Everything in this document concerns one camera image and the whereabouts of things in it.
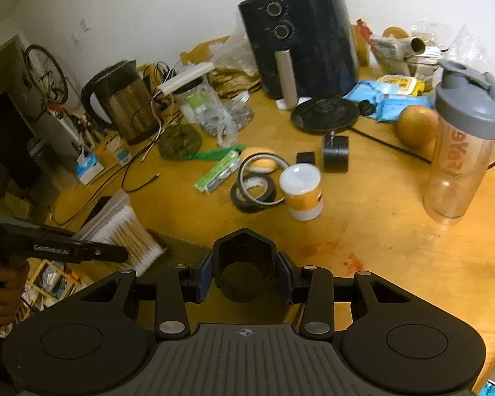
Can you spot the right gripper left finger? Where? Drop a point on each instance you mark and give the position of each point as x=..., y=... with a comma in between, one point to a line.
x=176, y=286

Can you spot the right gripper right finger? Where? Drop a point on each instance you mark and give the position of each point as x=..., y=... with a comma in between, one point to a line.
x=311, y=287

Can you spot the black hexagonal cup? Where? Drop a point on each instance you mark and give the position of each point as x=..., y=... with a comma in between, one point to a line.
x=244, y=265

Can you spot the white orange lidded jar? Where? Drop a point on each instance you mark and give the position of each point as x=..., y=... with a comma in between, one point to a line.
x=303, y=196

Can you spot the marble pattern stick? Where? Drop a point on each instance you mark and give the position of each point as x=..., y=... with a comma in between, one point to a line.
x=219, y=178

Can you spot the black rectangular block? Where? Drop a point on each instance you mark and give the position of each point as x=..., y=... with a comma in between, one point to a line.
x=305, y=158

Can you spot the black caster wheel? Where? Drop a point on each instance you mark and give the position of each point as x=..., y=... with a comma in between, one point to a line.
x=334, y=153

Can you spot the green tube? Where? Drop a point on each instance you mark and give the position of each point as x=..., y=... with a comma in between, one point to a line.
x=232, y=155

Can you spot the black electrical tape roll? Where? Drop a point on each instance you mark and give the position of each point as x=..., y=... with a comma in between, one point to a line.
x=259, y=186

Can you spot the person left hand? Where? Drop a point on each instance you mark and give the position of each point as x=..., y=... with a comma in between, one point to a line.
x=12, y=286

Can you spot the green net bag of nuts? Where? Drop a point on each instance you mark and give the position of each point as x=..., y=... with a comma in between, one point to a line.
x=179, y=142

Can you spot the small white pill bottle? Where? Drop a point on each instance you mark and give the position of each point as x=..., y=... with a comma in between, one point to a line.
x=119, y=149

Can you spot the bicycle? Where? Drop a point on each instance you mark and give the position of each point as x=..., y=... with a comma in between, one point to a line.
x=46, y=75

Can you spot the plastic bag of seeds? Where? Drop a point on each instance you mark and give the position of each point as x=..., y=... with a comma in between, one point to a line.
x=224, y=120

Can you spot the black kettle base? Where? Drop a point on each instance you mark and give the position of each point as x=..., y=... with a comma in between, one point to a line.
x=321, y=116

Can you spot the steel electric kettle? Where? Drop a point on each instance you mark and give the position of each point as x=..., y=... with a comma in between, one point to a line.
x=118, y=99

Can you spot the small black knob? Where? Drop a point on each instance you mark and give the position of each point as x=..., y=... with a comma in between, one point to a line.
x=366, y=108

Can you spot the yellow onion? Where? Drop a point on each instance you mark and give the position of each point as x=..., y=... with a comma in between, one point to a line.
x=416, y=126

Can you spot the white power bank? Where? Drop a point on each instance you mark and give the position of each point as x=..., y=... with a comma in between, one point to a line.
x=185, y=77

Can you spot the blue wet wipes pack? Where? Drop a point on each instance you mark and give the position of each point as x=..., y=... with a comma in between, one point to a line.
x=370, y=91

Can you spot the brown paper bag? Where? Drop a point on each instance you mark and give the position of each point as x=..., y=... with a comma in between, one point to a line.
x=228, y=82

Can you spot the yellow wet wipes pack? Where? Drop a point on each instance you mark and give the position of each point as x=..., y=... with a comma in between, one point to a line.
x=407, y=85

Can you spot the clear shaker bottle grey lid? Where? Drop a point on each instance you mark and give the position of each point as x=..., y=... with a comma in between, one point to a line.
x=465, y=140

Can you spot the clear plastic bag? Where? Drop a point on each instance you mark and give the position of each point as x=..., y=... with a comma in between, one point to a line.
x=236, y=52

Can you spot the black air fryer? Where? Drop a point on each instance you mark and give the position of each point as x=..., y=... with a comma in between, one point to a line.
x=317, y=35

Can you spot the glass bowl with packets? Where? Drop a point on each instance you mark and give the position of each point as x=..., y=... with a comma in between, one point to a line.
x=422, y=66

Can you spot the foil roll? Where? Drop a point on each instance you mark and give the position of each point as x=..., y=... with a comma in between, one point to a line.
x=402, y=48

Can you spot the white plastic bag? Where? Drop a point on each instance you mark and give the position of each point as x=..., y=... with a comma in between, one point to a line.
x=443, y=42

